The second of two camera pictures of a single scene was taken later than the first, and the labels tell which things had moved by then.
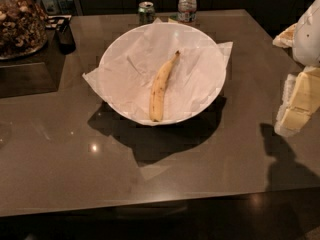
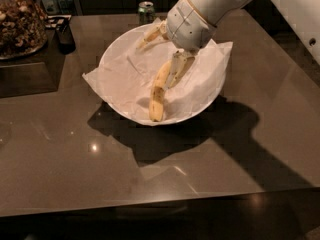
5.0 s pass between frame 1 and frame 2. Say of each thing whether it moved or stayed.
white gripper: moved
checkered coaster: stayed
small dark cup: stayed
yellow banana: stayed
